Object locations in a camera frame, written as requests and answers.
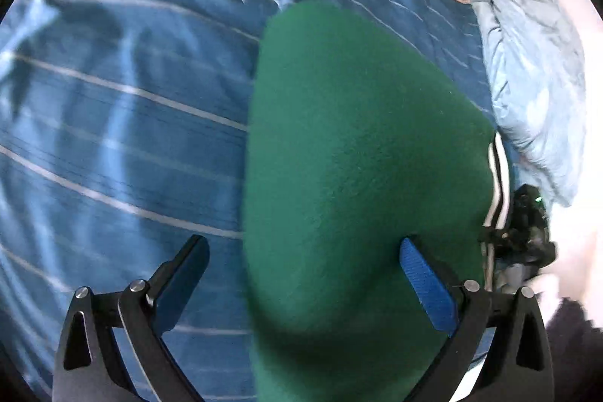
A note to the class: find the light blue duvet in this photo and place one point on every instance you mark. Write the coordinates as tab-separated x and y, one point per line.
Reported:
527	67

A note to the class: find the green jacket with cream sleeves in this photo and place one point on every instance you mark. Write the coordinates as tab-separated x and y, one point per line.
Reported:
358	176

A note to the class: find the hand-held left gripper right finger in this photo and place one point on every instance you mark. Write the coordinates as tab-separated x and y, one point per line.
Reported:
426	284

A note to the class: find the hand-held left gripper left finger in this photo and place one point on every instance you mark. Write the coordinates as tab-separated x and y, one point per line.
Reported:
181	284

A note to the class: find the blue striped bed sheet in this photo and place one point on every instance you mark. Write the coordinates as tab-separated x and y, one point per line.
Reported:
127	100

